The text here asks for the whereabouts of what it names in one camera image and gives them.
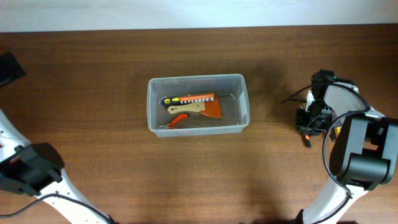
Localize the orange black needle-nose pliers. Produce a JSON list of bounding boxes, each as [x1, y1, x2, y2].
[[300, 110, 341, 149]]

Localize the wooden handle orange scraper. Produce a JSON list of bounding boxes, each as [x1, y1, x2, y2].
[[167, 98, 222, 118]]

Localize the orange tool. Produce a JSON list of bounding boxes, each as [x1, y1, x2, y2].
[[179, 93, 215, 103]]

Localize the yellow black handle file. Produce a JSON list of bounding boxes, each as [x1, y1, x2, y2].
[[160, 91, 236, 108]]

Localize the small red cutting pliers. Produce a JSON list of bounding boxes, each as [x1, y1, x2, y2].
[[159, 113, 190, 129]]

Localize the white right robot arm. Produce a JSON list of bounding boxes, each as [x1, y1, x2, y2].
[[294, 70, 397, 223]]

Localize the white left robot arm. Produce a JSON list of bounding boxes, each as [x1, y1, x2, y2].
[[1, 112, 116, 224]]

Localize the clear plastic storage box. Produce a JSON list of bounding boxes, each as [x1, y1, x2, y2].
[[147, 74, 250, 138]]

